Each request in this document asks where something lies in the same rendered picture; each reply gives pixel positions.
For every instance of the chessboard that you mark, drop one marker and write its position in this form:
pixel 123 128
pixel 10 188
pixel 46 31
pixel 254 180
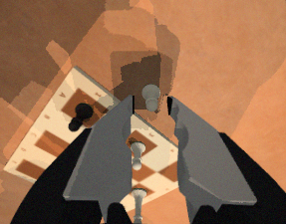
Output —
pixel 50 135

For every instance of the white chess pawn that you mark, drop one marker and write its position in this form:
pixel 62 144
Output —
pixel 151 93
pixel 137 148

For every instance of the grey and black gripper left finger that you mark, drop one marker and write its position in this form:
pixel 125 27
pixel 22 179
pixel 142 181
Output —
pixel 93 171

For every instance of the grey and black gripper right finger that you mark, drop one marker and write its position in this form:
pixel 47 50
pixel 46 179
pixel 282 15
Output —
pixel 216 171

